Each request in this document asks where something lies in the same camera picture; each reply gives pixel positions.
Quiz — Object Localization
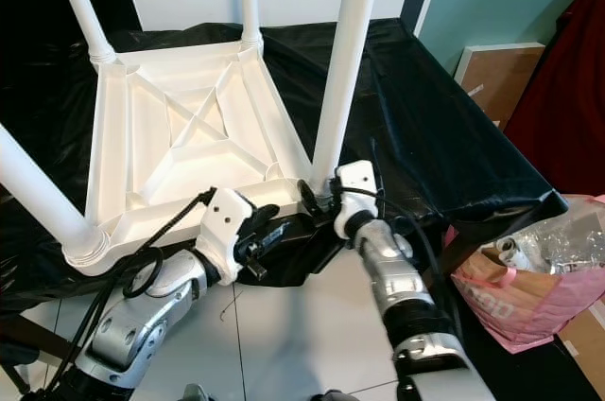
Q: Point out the white plastic children table top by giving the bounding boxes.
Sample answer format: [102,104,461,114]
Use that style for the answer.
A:
[68,37,327,277]

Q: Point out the black plastic table cover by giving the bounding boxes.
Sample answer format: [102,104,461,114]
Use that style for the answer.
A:
[0,18,568,326]

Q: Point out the brown cardboard panel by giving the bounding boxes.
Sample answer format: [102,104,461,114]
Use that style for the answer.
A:
[454,42,546,128]

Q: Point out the pink shopping bag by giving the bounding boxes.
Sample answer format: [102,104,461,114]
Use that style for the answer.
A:
[449,221,605,355]

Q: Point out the clear plastic packaging bundle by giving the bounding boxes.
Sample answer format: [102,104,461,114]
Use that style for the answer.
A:
[492,198,605,274]

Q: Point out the dark red curtain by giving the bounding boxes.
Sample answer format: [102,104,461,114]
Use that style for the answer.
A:
[506,0,605,196]

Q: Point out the brown cardboard box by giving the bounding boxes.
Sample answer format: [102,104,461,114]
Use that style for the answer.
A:
[558,306,605,369]

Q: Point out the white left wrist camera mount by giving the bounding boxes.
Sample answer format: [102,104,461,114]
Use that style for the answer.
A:
[197,186,254,286]

